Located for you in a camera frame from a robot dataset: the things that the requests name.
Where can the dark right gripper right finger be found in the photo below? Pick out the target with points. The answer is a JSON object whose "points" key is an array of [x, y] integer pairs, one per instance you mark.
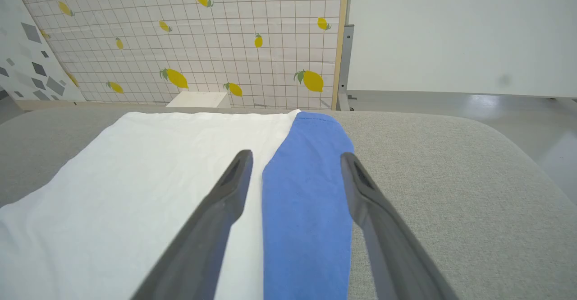
{"points": [[383, 228]]}

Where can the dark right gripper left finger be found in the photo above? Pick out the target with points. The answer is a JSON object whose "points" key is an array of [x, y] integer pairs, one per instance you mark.
{"points": [[212, 228]]}

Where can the blue and white garment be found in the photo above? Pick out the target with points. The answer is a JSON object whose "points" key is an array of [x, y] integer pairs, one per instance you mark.
{"points": [[135, 178]]}

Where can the grey fabric sofa cushion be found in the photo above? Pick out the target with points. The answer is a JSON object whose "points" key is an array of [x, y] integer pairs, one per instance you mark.
{"points": [[451, 191]]}

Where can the white box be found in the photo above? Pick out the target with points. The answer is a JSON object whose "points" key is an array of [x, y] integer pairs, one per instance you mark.
{"points": [[198, 99]]}

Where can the grey metal partition stand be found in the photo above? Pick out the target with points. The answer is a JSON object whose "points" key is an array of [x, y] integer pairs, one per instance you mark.
{"points": [[346, 65]]}

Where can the lemon print grid partition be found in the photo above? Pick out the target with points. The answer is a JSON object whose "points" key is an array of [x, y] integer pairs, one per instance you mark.
{"points": [[225, 29]]}

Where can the grey geometric print panel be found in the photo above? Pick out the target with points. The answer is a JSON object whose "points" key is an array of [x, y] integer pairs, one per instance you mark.
{"points": [[31, 56]]}

